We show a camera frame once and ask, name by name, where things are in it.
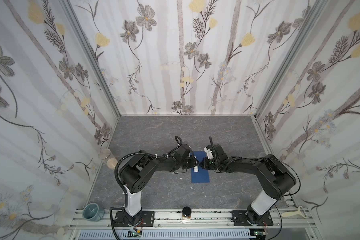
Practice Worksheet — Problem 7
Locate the white glue stick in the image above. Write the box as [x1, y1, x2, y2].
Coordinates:
[193, 156, 199, 173]

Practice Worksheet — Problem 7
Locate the dark blue envelope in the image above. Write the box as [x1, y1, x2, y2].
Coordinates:
[191, 151, 210, 184]

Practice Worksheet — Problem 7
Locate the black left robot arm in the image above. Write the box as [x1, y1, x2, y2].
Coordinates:
[113, 144, 199, 226]

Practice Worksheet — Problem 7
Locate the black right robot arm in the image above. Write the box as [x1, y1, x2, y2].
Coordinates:
[200, 145, 297, 226]

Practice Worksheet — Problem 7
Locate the glass jar with cork lid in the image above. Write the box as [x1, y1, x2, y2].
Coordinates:
[98, 148, 118, 170]

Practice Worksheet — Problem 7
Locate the cream plastic peeler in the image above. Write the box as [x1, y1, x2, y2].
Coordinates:
[281, 206, 308, 219]

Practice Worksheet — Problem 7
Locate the teal cup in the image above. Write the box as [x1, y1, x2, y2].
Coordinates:
[82, 203, 105, 222]

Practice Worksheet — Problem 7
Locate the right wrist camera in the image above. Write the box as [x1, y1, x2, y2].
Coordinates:
[204, 147, 214, 160]

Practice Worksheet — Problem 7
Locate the black corrugated cable hose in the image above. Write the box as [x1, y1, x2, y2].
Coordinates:
[113, 151, 160, 193]

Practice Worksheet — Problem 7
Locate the black cylinder on rail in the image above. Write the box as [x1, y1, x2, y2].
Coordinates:
[182, 206, 192, 220]

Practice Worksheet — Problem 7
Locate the white perforated cable duct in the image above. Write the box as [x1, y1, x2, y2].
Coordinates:
[76, 229, 256, 240]

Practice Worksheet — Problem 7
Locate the aluminium mounting rail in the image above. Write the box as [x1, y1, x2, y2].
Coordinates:
[68, 208, 317, 230]

